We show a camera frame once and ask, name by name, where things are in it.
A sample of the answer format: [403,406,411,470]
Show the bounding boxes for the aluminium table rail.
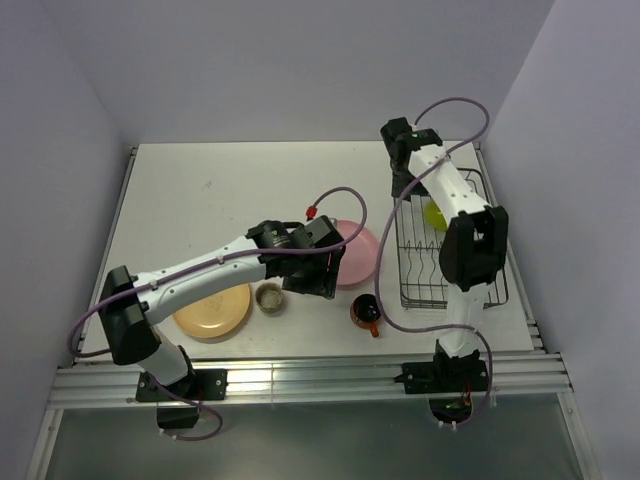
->
[47,351,573,410]

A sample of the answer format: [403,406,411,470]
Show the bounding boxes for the lime green bowl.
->
[424,200,448,232]

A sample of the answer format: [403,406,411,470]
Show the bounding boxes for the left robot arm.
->
[98,216,346,399]

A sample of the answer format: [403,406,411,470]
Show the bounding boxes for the orange plastic plate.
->
[173,284,252,340]

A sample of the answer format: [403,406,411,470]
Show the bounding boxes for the black wire dish rack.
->
[393,167,510,310]

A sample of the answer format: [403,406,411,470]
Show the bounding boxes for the small grey speckled dish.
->
[255,282,285,314]

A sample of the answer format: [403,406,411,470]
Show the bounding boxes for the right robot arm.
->
[381,117,509,390]

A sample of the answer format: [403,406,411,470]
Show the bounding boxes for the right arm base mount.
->
[393,350,489,395]

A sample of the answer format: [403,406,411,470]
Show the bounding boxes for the pink plastic plate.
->
[337,227,380,288]

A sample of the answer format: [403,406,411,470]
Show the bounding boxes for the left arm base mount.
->
[134,369,227,441]

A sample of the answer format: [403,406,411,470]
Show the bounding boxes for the orange black mug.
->
[349,294,381,338]

